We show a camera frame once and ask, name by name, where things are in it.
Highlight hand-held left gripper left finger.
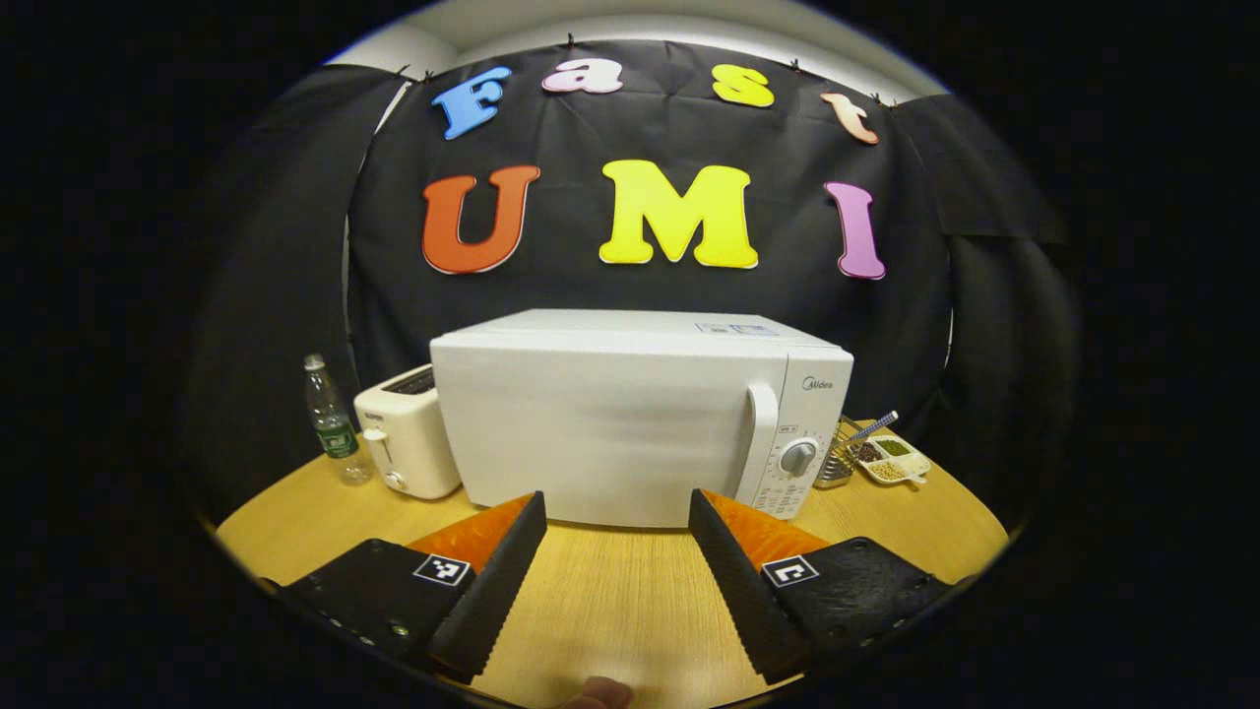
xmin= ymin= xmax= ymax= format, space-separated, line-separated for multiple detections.
xmin=281 ymin=490 xmax=548 ymax=682

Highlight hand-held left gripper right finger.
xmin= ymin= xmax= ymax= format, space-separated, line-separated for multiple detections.
xmin=687 ymin=487 xmax=954 ymax=685

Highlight white microwave oven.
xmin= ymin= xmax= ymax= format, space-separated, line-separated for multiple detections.
xmin=430 ymin=308 xmax=855 ymax=530

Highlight white toaster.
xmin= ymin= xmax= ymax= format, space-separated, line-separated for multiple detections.
xmin=353 ymin=363 xmax=462 ymax=500

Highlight white divided dish with beans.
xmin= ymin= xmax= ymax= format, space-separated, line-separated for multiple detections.
xmin=849 ymin=436 xmax=932 ymax=486

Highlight clear plastic water bottle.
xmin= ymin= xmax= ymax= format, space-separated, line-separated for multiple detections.
xmin=302 ymin=354 xmax=373 ymax=486

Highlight black backdrop cloth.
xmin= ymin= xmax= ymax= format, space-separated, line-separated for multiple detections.
xmin=182 ymin=39 xmax=1084 ymax=513

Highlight metal wire basket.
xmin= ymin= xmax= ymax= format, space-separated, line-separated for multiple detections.
xmin=813 ymin=415 xmax=867 ymax=490

